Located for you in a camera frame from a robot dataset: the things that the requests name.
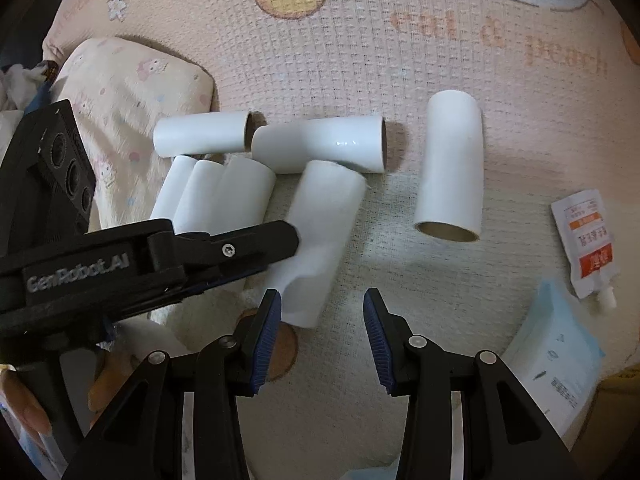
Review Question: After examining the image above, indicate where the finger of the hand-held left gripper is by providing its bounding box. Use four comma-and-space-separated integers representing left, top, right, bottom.
148, 219, 302, 292
185, 262, 275, 303

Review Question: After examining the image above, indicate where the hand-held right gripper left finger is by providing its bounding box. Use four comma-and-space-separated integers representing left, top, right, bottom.
62, 289, 283, 480

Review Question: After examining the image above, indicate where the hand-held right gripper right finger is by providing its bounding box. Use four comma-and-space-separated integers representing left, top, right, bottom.
362, 287, 583, 480

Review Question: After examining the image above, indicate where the white paper tube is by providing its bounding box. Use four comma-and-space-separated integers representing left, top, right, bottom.
413, 90, 484, 242
172, 159, 226, 233
210, 155, 277, 233
251, 115, 387, 175
149, 155, 197, 222
267, 160, 367, 330
153, 111, 268, 157

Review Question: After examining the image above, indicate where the person's left hand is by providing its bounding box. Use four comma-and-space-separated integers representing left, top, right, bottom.
0, 350, 132, 437

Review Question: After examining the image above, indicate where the blue white packet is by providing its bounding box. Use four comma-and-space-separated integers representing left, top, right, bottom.
502, 280, 607, 437

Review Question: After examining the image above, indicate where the cream printed pillow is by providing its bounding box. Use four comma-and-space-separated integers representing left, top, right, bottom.
42, 36, 218, 233

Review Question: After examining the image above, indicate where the white crumpled cloth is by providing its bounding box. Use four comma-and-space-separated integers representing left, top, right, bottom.
0, 62, 51, 127

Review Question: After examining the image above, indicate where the pink printed waffle blanket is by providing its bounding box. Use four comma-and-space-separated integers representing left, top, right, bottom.
42, 0, 640, 480

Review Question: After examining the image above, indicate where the white pouch with orange label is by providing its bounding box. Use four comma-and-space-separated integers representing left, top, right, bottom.
551, 189, 621, 314

